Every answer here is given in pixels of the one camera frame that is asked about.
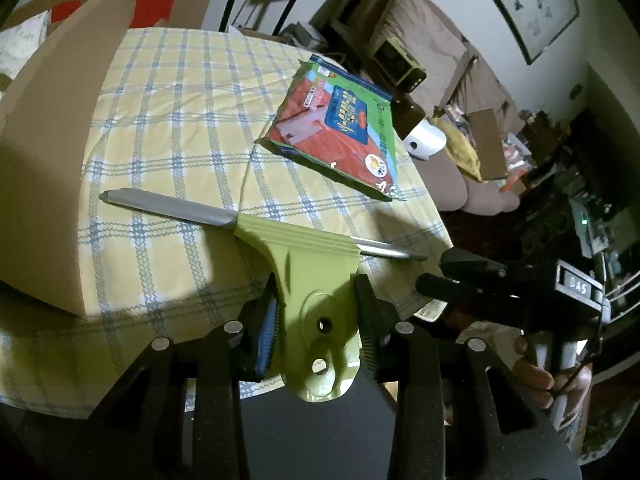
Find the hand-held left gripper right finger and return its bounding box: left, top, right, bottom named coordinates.
left=352, top=274, right=583, bottom=480

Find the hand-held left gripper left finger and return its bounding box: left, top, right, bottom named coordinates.
left=60, top=272, right=288, bottom=480

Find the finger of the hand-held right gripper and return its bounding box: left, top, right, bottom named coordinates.
left=415, top=271, right=506, bottom=313
left=439, top=246, right=508, bottom=283

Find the green squeegee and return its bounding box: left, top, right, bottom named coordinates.
left=99, top=187, right=430, bottom=403

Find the green and red printed packet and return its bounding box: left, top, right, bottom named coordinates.
left=256, top=55, right=401, bottom=203

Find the person's right hand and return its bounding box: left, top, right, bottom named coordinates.
left=512, top=332, right=593, bottom=411

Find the brown sofa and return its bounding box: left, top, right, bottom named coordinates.
left=310, top=0, right=526, bottom=216

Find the dark cluttered shelf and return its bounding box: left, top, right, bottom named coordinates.
left=520, top=105, right=640, bottom=301

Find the pile of packets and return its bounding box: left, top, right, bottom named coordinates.
left=500, top=130, right=536, bottom=196

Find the yellow bag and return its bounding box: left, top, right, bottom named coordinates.
left=435, top=117, right=485, bottom=183

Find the flat cardboard piece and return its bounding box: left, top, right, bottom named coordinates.
left=467, top=109, right=508, bottom=181

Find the brown sofa cushion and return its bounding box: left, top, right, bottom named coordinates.
left=450, top=50, right=511, bottom=126
left=375, top=0, right=471, bottom=91

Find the green and black device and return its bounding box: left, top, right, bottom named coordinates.
left=372, top=37, right=428, bottom=93

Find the yellow checked tablecloth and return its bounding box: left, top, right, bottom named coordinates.
left=0, top=25, right=453, bottom=421

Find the open cardboard box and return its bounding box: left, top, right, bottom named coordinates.
left=0, top=0, right=143, bottom=318

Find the white floral cloth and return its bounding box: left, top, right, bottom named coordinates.
left=0, top=10, right=48, bottom=78

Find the framed wall picture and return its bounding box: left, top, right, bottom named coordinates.
left=462, top=0, right=581, bottom=66

